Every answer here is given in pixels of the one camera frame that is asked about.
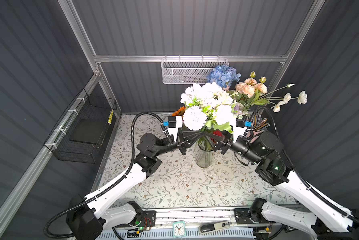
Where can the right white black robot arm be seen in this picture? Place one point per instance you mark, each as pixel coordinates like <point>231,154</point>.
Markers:
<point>325,220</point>

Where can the floral patterned table mat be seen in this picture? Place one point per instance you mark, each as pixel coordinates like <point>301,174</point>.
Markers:
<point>180,183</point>

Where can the black wire basket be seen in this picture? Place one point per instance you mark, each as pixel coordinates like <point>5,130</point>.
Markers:
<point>82,136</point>

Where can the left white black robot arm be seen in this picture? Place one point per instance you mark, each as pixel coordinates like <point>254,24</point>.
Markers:
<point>91,215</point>

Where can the clear ribbed glass vase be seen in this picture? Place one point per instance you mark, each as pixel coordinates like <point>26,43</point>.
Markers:
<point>204,154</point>

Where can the cream peach rose stem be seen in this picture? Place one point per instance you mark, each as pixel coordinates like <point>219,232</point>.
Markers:
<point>260,86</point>

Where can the lilac small blossom sprig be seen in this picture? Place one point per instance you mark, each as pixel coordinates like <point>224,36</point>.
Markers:
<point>239,109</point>

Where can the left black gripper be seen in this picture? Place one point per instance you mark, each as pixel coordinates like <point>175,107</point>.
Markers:
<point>182,138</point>

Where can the pale pink peony flower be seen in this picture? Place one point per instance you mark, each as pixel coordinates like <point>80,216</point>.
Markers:
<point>247,87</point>

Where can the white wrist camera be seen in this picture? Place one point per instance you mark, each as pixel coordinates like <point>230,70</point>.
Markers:
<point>172,125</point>
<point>241,126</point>

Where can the white wire mesh basket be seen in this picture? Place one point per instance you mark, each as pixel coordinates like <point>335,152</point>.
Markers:
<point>189,70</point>

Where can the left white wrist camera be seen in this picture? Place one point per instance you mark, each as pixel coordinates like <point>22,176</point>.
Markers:
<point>172,125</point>

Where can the small green alarm clock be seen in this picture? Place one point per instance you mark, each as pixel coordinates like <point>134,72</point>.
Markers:
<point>179,229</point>

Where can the white poppy flower stem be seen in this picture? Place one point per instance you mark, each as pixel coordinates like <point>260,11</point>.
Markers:
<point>277,102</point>

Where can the red flower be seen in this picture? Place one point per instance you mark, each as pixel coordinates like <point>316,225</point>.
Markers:
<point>218,133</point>

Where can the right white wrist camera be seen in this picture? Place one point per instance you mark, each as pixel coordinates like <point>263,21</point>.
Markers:
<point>241,126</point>

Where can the purple pompom flower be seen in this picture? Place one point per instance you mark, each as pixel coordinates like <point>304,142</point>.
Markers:
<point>194,118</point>

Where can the blue hydrangea flower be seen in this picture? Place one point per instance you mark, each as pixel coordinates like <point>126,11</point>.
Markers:
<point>223,76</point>

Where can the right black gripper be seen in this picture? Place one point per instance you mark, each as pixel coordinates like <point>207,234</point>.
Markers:
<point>226,142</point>

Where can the grey stapler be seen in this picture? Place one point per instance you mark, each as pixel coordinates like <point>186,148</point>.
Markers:
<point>208,228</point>

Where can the orange flower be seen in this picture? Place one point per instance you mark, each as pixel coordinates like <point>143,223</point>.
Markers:
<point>179,112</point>

